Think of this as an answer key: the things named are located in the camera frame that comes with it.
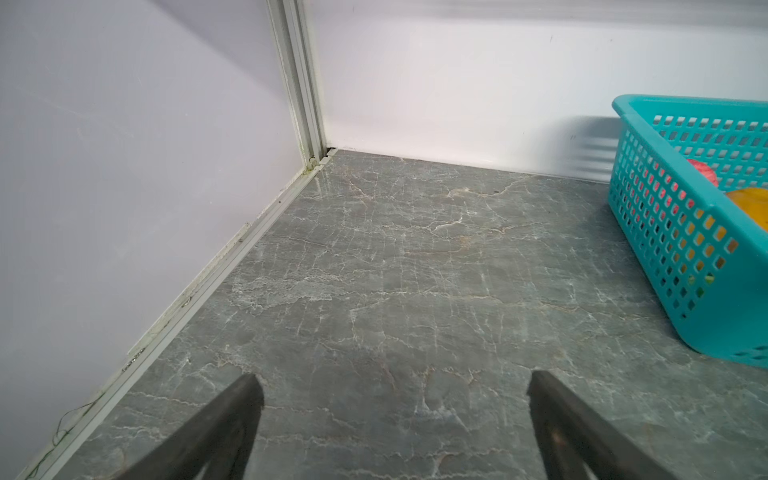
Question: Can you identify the teal plastic basket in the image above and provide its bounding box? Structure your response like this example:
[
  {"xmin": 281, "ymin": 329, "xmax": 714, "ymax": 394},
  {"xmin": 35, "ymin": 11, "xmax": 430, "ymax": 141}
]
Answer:
[{"xmin": 608, "ymin": 95, "xmax": 767, "ymax": 368}]

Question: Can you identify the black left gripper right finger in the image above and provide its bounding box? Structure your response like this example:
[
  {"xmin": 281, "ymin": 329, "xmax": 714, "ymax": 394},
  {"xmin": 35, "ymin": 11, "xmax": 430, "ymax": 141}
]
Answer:
[{"xmin": 527, "ymin": 370, "xmax": 674, "ymax": 479}]

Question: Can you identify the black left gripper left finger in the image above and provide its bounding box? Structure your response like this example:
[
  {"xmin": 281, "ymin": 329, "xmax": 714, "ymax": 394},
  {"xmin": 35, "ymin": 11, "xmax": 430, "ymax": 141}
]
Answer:
[{"xmin": 119, "ymin": 374, "xmax": 264, "ymax": 479}]

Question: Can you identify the pink dragon fruit toy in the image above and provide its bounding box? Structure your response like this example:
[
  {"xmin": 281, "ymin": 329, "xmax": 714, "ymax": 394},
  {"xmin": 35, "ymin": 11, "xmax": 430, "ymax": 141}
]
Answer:
[{"xmin": 688, "ymin": 159, "xmax": 719, "ymax": 187}]

